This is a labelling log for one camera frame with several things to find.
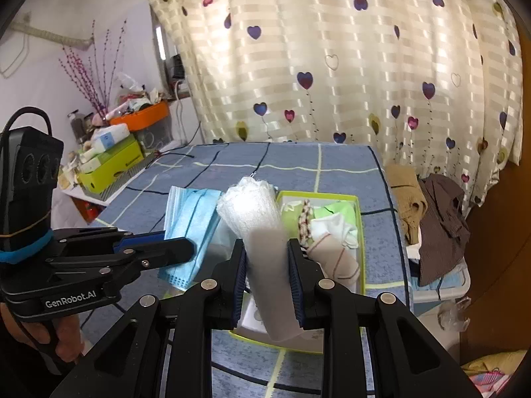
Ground green towel patterned trim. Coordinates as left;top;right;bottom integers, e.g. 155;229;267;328
281;199;314;246

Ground green white box tray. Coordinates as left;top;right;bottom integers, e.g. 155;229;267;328
235;190;365;354

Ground purple decorative branches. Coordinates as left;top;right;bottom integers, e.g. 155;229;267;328
58;20;127;121

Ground yellow green cardboard box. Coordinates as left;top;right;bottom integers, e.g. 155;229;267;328
77;135;144;194

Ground orange plastic bin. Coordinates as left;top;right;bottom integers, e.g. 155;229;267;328
110;101;169;132

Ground white grey sock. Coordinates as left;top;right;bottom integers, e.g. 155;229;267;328
310;213;359;249

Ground person left hand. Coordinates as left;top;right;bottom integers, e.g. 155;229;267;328
1;303;85;362

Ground heart pattern curtain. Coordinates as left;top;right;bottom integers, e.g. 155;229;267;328
148;0;523;208

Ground cream sock red stripe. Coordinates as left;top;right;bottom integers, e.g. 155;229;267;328
307;235;361;292

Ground wooden wardrobe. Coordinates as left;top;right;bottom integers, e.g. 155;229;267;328
460;35;530;363

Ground bright green cloth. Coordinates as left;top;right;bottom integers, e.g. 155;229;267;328
313;200;356;223

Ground black cable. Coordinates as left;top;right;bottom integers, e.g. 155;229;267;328
153;78;204;161

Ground blue face mask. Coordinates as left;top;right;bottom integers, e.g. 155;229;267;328
158;186;221;291

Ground brown clothes pile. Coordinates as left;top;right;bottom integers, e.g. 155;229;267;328
385;165;471;287

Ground blue white tissue pack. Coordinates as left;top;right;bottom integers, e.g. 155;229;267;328
91;123;130;154

